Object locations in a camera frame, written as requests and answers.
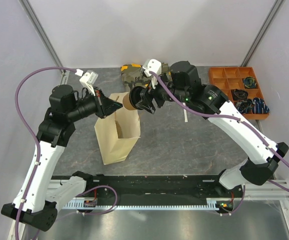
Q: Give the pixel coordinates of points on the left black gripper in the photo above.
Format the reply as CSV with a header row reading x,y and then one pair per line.
x,y
105,106

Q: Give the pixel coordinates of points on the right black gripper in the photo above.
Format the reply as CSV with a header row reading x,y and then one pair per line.
x,y
154,93

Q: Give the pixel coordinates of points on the brown paper coffee cup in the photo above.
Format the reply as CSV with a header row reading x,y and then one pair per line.
x,y
129,102

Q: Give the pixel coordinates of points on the black plastic cup lid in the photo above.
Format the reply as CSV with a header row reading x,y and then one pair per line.
x,y
136,91

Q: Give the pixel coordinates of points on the brown paper bag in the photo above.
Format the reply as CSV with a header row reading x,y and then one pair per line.
x,y
117,134

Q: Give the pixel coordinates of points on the white straw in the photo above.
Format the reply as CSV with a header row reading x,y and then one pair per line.
x,y
185,116

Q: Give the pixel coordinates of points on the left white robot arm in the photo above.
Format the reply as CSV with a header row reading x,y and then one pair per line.
x,y
33,205

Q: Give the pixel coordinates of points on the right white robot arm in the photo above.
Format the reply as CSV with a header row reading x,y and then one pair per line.
x,y
182,85

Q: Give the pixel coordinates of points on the camouflage folded cloth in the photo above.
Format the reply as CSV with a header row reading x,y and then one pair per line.
x,y
132,76

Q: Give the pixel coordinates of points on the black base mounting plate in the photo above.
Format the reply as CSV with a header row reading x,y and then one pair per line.
x,y
157,190

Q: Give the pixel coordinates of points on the dark brown rolled sock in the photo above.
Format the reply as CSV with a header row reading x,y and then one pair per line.
x,y
239,94

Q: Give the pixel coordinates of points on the orange compartment organizer tray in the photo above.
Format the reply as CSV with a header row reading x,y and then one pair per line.
x,y
230,78

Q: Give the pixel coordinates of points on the dark blue patterned sock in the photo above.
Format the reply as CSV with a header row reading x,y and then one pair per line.
x,y
244,106

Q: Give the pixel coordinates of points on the blue yellow rolled sock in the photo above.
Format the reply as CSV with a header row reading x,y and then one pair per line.
x,y
250,82

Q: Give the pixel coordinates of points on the blue white striped sock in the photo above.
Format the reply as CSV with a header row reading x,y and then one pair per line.
x,y
259,106

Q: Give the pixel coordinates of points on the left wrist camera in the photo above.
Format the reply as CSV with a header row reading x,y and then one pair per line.
x,y
87,79

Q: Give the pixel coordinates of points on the white slotted cable duct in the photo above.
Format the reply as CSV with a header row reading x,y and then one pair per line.
x,y
80,204

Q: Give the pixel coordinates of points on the left aluminium frame post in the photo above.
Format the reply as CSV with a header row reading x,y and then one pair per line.
x,y
30,12

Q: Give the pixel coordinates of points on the aluminium frame post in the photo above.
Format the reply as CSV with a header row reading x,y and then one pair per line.
x,y
30,12
262,31

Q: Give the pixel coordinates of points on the right aluminium frame post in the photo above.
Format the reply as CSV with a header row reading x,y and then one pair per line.
x,y
262,31

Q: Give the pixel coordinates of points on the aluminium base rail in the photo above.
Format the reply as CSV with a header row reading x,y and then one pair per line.
x,y
266,192

